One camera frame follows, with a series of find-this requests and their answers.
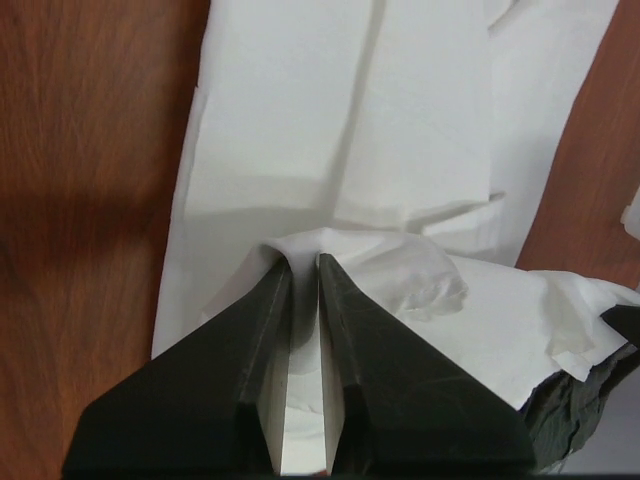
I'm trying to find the dark striped folded shirt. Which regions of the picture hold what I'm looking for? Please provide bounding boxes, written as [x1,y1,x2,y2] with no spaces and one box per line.
[519,343,639,473]

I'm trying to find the white plastic basket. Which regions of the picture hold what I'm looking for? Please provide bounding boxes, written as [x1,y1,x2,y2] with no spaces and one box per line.
[621,188,640,240]

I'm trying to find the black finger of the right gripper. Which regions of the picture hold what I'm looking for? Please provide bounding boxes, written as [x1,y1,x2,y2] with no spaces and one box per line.
[601,305,640,345]

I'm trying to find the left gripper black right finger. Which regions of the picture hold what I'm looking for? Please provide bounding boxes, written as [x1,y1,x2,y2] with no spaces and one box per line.
[318,254,535,475]

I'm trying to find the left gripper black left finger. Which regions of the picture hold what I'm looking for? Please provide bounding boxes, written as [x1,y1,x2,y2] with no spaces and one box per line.
[62,260,292,475]

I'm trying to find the white long sleeve shirt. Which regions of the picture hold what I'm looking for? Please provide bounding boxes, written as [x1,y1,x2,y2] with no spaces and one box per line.
[152,1,639,474]

